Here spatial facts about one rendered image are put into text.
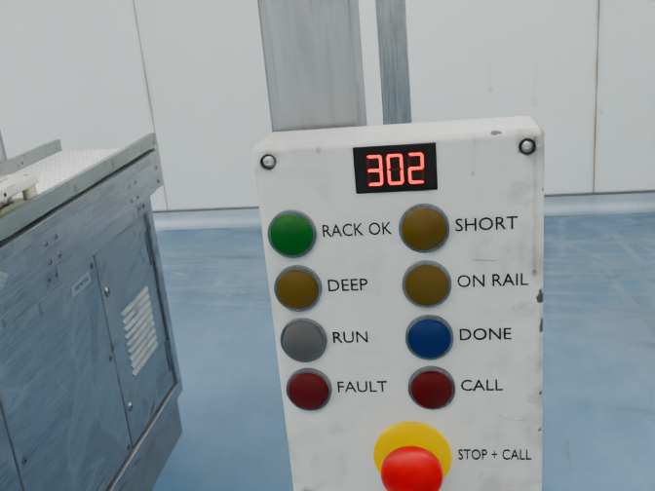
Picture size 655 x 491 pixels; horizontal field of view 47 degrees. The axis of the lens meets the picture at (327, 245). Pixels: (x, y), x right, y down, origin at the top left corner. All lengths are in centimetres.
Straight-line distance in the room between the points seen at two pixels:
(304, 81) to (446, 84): 348
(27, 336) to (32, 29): 317
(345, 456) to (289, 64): 26
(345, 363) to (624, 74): 364
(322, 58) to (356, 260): 13
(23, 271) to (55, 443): 40
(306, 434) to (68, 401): 121
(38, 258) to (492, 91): 291
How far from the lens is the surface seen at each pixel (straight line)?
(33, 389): 157
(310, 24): 49
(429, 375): 48
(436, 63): 396
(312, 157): 44
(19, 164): 197
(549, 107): 402
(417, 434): 51
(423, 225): 44
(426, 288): 45
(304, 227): 45
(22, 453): 155
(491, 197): 45
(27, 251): 145
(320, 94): 50
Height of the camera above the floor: 123
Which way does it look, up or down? 19 degrees down
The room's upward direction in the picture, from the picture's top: 5 degrees counter-clockwise
